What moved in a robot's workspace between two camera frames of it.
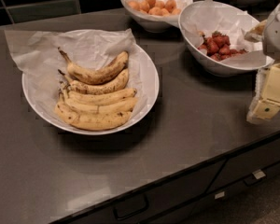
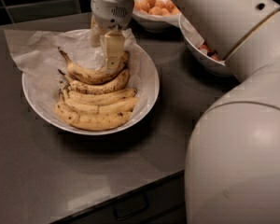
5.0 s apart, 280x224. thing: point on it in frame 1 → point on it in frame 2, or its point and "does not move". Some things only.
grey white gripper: (277, 35) → (111, 11)
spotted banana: (98, 75) does not move
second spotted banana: (108, 86) does not move
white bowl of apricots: (153, 24) does not move
